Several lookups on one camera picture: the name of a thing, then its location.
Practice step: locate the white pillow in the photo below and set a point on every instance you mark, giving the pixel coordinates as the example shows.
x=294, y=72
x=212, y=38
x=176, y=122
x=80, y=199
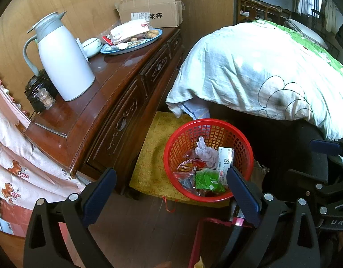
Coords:
x=308, y=30

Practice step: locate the white lidded ceramic bowl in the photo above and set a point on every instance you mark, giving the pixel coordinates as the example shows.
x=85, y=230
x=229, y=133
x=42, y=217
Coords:
x=92, y=47

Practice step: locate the red metal stool frame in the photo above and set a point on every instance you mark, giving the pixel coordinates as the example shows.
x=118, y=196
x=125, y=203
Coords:
x=216, y=221

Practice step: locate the printed booklet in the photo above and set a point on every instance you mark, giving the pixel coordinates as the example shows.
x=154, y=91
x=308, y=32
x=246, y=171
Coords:
x=4, y=224

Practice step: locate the pink embroidered curtain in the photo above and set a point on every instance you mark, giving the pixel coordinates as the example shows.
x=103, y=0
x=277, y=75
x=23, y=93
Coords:
x=26, y=159

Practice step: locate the person's left hand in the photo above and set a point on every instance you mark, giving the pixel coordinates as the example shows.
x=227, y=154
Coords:
x=164, y=265

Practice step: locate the blue oval plate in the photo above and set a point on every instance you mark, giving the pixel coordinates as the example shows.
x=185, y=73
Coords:
x=110, y=50

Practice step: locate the red plastic mesh basket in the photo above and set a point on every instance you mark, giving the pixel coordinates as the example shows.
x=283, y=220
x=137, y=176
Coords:
x=174, y=145

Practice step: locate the small glass jar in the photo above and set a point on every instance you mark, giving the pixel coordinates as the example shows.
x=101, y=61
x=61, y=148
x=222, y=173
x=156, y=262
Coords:
x=45, y=99

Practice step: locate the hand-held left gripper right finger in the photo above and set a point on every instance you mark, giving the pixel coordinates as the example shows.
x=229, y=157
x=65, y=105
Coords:
x=244, y=195

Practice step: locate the white thermos jug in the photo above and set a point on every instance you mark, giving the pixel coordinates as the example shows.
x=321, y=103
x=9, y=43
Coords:
x=65, y=61

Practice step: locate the carved wooden table set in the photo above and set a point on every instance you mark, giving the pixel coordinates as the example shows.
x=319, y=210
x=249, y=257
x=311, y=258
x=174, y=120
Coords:
x=257, y=8

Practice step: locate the pink snack bag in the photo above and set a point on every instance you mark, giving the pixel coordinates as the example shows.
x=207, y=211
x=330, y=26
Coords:
x=126, y=30

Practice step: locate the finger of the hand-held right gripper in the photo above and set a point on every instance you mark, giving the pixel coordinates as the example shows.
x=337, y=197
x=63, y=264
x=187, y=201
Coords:
x=310, y=181
x=324, y=146

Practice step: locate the white tissue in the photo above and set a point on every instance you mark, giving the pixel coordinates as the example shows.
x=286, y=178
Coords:
x=206, y=153

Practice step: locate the dark wooden sideboard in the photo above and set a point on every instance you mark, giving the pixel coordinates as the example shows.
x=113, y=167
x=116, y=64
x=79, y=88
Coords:
x=112, y=89

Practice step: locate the beige coat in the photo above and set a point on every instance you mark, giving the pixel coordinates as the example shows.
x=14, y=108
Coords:
x=331, y=14

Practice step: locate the green packet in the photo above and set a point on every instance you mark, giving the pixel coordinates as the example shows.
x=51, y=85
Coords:
x=209, y=180

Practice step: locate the cartoon print blanket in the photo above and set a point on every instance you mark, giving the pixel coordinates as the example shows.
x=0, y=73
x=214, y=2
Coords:
x=230, y=67

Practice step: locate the wooden wardrobe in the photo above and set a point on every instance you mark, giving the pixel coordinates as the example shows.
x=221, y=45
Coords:
x=204, y=8

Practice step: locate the small red packet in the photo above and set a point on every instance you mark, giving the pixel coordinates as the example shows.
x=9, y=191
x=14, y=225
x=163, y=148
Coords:
x=106, y=39

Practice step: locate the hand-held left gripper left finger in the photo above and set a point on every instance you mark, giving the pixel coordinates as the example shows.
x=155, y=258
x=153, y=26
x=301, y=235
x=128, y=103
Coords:
x=100, y=195

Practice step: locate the cardboard box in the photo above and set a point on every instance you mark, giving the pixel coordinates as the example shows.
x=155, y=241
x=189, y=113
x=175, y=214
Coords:
x=160, y=8

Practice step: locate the white medicine box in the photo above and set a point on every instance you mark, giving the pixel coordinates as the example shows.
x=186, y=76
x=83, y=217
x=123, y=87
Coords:
x=224, y=159

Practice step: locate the pile of walnuts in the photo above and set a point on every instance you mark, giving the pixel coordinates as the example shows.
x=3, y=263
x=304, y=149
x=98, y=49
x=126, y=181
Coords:
x=151, y=34

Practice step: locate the yellow patterned cushion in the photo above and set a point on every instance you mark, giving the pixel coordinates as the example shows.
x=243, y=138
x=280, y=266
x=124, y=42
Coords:
x=151, y=159

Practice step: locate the dark bed frame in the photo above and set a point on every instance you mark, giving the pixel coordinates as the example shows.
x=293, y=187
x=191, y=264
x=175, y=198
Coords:
x=285, y=145

